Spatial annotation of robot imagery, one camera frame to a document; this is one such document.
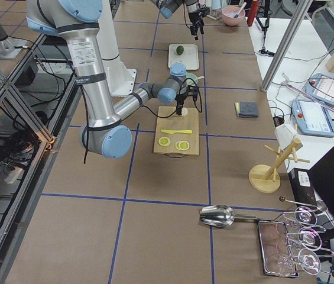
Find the wine glass middle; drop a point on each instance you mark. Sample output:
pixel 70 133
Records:
pixel 308 238

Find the bamboo cutting board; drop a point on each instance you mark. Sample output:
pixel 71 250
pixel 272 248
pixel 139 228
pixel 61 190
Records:
pixel 177 135

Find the metal scoop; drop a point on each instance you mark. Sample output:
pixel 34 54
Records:
pixel 222 216

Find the grey folded cloth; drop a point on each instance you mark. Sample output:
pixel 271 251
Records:
pixel 246 109

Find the wine glass near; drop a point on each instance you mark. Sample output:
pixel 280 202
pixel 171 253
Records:
pixel 284 265

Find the wooden mug tree stand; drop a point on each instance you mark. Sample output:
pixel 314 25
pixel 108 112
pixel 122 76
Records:
pixel 265 178

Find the red bottle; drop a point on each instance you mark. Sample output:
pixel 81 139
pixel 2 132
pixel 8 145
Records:
pixel 252 12

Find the wine glass far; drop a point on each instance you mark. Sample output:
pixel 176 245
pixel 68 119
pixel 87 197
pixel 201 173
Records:
pixel 304 217

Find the lemon slice top stacked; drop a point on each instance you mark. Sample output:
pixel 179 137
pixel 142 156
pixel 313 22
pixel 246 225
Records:
pixel 184 145

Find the teach pendant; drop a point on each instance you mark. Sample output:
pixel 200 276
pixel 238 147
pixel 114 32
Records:
pixel 312 118
pixel 321 87

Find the far teach pendant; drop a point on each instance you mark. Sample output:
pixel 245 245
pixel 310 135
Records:
pixel 321 87

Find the light green bowl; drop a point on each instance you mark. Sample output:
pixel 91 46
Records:
pixel 191 79

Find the white paper cup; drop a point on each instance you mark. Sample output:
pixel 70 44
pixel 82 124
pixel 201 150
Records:
pixel 284 134

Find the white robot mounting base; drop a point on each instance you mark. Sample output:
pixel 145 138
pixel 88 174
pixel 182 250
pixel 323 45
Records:
pixel 119 78

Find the lemon slice bottom stacked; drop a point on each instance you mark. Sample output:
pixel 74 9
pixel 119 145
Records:
pixel 176 145

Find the green avocado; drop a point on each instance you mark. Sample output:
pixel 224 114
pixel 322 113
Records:
pixel 179 50

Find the lemon slice single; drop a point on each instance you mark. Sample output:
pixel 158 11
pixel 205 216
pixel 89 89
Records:
pixel 164 141

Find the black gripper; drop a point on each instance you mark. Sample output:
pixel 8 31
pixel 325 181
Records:
pixel 182 94
pixel 194 15

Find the yellow plastic knife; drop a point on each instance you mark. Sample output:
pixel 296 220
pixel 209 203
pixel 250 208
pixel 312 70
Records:
pixel 176 131

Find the white steamed bun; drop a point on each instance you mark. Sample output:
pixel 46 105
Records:
pixel 185 112

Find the wine glass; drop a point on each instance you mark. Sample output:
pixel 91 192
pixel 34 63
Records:
pixel 304 217
pixel 284 265
pixel 308 238

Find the near teach pendant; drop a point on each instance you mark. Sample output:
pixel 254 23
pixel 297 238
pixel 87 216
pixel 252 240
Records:
pixel 312 118

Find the lemon slice stacked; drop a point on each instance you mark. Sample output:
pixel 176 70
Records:
pixel 176 145
pixel 184 145

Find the white bear tray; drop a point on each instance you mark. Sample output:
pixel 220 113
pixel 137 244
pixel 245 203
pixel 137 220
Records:
pixel 189 58

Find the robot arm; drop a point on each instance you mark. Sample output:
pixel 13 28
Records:
pixel 78 23
pixel 168 7

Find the dark rectangular tray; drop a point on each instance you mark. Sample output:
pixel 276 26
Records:
pixel 272 237

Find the aluminium frame post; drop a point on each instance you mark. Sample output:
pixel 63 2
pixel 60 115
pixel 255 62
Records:
pixel 286 40

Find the pink bowl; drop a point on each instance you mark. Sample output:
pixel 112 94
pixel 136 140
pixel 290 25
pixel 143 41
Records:
pixel 231 16

